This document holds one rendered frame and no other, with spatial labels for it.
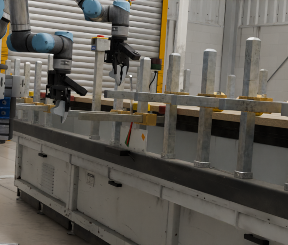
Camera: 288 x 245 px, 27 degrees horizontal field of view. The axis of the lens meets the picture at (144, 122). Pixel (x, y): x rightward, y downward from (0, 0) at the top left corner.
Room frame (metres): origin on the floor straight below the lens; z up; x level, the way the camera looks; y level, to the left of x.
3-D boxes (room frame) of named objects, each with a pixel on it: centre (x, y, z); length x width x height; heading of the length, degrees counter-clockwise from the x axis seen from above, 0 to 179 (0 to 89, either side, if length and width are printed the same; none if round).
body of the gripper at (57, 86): (2.45, 0.35, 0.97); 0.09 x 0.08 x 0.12; 118
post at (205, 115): (2.23, -0.22, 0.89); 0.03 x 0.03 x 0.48; 28
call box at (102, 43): (3.12, 0.25, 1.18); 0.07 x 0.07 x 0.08; 28
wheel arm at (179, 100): (1.95, -0.31, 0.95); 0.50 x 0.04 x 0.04; 118
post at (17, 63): (4.44, 0.95, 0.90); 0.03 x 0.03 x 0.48; 28
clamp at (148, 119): (2.65, 0.00, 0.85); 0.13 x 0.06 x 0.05; 28
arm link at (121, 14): (2.66, 0.13, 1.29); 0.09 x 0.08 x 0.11; 85
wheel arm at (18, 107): (3.70, 0.66, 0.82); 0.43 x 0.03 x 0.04; 118
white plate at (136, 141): (2.69, 0.05, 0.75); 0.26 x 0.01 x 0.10; 28
